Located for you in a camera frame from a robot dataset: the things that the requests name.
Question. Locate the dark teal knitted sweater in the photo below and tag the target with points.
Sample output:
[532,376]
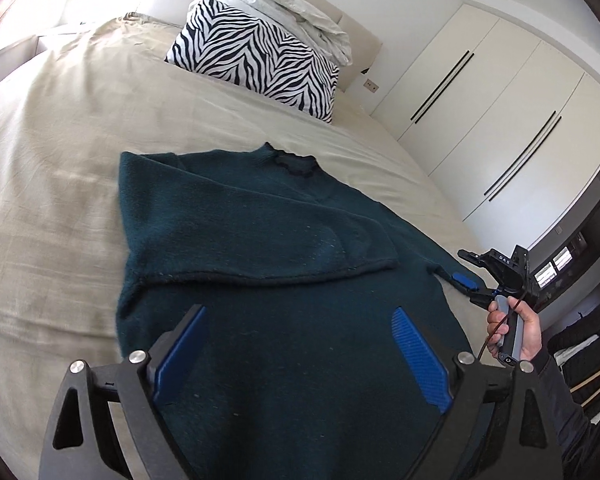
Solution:
[280,270]

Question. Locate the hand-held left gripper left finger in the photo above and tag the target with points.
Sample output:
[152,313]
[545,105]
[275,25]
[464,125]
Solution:
[179,357]

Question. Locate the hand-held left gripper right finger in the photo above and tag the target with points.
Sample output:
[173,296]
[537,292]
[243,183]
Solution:
[420,360]

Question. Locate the black bag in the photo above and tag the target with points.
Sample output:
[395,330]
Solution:
[587,345]

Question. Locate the person's right hand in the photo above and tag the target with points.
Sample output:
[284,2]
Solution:
[530,332]

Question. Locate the person's right forearm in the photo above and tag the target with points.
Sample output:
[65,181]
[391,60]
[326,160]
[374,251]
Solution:
[575,420]

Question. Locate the zebra print pillow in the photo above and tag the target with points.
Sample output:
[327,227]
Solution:
[255,55]

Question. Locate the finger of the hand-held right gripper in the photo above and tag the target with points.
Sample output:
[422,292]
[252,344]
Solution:
[472,258]
[464,281]

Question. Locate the bed with beige sheet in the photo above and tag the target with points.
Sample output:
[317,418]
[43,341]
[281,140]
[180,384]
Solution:
[65,170]

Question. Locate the wall socket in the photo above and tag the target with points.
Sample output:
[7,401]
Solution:
[371,85]

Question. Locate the dark wooden desk unit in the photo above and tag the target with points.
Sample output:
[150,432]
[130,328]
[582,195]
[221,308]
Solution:
[587,240]

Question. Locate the crumpled white pillow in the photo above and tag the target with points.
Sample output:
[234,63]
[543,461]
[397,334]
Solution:
[295,12]

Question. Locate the white wardrobe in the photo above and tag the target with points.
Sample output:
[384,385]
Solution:
[505,100]

